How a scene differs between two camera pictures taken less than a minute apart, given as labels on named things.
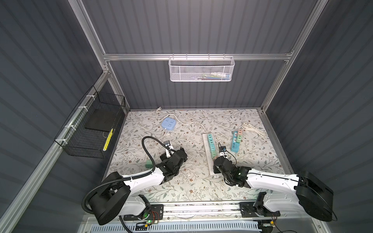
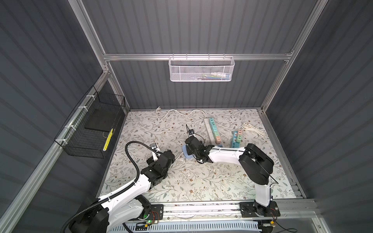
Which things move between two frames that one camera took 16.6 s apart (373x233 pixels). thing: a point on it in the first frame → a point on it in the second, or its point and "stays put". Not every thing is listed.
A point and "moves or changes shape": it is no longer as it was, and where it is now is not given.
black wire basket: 88,132 stays put
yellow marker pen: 108,140 stays put
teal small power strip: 235,146 stays put
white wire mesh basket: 201,69 stays put
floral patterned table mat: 241,135 stays put
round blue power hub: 169,124 moves or changes shape
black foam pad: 102,119 stays put
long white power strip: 210,159 → 212,129
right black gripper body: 227,178 → 190,153
